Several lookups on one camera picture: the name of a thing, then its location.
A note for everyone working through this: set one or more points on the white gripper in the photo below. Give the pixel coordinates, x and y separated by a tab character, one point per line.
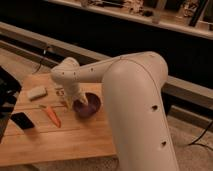
74	92

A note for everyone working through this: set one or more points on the purple ceramic bowl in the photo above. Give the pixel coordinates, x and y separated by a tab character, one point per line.
85	111

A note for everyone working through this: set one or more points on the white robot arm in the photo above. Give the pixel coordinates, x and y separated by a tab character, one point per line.
131	92

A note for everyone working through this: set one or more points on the orange carrot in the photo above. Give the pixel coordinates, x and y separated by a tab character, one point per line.
52	115

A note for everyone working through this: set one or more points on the wooden table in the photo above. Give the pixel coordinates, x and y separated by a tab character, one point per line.
76	138

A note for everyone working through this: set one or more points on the black smartphone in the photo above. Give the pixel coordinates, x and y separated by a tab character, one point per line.
22	120

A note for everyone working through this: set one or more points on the wooden shelf with clutter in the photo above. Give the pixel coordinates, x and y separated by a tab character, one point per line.
158	16

